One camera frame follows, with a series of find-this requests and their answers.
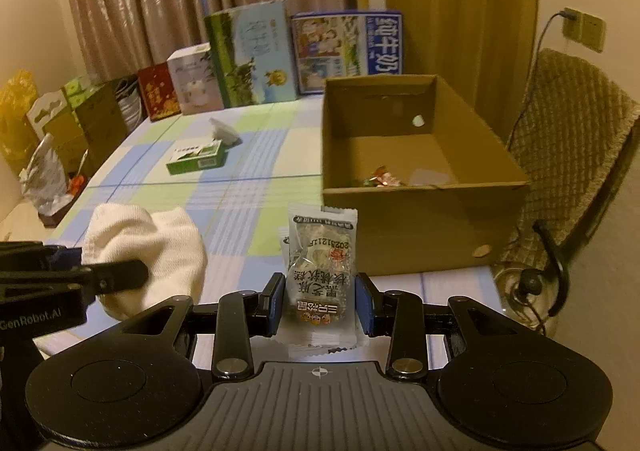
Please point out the white plastic bag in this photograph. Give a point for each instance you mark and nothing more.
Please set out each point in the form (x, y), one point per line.
(44, 181)

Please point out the green candy wrapper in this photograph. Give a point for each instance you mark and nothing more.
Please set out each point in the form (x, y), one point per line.
(382, 178)

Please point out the wooden door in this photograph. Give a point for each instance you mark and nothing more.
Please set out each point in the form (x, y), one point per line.
(483, 49)

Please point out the green medicine box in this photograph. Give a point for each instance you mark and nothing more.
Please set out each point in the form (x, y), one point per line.
(197, 158)

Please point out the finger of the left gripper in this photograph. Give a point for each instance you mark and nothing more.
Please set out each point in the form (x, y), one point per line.
(36, 256)
(96, 279)

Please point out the blue milk carton box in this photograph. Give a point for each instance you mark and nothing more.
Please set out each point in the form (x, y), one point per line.
(343, 44)

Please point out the green white small box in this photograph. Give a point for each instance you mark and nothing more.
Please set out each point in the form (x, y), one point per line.
(78, 90)

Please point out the white humidifier box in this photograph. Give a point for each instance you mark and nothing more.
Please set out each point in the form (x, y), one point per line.
(194, 80)

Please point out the clear snack packet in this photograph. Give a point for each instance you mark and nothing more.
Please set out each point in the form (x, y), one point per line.
(319, 306)

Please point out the white cutout cardboard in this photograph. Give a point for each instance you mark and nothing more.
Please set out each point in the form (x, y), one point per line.
(46, 108)

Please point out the green milk carton box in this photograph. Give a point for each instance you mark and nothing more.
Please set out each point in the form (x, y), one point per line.
(251, 54)

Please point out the crumpled white tissue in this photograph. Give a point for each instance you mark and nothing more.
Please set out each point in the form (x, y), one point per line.
(224, 133)

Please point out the brown cardboard carton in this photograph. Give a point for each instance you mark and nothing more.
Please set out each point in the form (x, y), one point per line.
(86, 137)

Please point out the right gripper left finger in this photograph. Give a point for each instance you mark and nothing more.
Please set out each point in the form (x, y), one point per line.
(140, 380)

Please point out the wall power socket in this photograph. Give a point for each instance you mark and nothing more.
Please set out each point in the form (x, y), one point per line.
(572, 24)

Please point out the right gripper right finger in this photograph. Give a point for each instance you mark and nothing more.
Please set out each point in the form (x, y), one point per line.
(491, 378)

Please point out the black headset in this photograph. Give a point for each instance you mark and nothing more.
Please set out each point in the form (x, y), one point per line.
(531, 281)

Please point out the yellow plastic bag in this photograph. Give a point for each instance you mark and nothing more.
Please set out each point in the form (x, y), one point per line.
(18, 139)

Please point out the brown cardboard box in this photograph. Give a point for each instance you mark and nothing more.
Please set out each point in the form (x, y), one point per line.
(462, 190)

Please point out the red gift box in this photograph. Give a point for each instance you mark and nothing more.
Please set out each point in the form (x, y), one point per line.
(158, 92)

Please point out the white towel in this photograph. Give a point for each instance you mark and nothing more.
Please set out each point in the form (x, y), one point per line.
(167, 242)

